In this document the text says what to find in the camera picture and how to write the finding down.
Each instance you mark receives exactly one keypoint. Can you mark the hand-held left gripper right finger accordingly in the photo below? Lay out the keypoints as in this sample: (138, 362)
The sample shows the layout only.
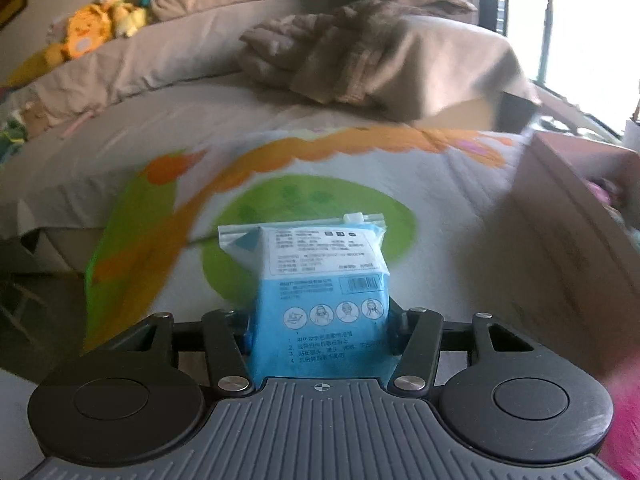
(415, 345)

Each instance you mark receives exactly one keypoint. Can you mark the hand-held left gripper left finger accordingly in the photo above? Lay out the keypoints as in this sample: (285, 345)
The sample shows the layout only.
(225, 345)

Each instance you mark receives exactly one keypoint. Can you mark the blue face mask packet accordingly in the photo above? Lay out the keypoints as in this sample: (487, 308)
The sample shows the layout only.
(310, 270)

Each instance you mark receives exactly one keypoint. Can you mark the pink cardboard box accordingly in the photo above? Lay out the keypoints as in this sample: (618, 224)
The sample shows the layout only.
(550, 240)

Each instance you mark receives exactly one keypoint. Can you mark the printed play mat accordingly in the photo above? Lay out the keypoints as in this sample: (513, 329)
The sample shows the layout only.
(350, 175)

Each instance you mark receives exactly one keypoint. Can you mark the pink plastic bag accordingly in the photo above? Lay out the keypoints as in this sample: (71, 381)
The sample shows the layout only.
(625, 420)

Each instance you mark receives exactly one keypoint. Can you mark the pink round toy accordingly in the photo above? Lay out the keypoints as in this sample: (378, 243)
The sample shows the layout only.
(602, 191)

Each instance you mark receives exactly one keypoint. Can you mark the bed with grey sheet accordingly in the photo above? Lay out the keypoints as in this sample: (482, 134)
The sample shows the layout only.
(175, 70)

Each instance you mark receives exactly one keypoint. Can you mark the green printed blanket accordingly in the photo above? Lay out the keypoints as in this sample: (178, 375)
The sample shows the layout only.
(10, 132)

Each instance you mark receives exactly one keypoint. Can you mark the crumpled brown blanket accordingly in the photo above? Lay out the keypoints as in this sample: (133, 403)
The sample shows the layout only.
(340, 45)

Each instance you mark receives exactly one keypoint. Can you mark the yellow duck plush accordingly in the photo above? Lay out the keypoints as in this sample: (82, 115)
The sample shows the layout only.
(85, 30)

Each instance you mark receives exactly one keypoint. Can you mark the small yellow green plush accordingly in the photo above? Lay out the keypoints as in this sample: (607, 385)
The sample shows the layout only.
(125, 15)

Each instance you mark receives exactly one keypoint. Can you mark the black framed window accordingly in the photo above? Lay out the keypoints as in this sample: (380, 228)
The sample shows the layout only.
(575, 25)

